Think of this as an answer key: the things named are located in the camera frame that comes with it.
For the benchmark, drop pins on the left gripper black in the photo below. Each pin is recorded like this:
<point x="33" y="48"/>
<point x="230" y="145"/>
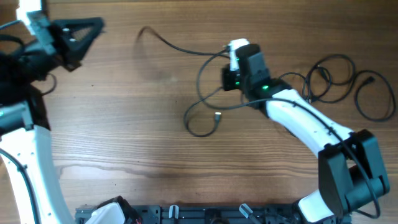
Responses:
<point x="76" y="50"/>

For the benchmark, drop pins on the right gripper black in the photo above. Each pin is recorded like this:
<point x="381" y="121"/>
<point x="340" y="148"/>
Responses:
<point x="227" y="84"/>

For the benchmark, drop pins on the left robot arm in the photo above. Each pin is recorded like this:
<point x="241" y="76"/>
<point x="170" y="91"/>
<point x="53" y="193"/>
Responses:
<point x="26" y="147"/>

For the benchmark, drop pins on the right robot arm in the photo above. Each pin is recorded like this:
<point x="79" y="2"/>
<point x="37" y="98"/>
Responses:
<point x="351" y="171"/>

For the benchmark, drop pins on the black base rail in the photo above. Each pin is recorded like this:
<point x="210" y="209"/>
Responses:
<point x="270" y="214"/>

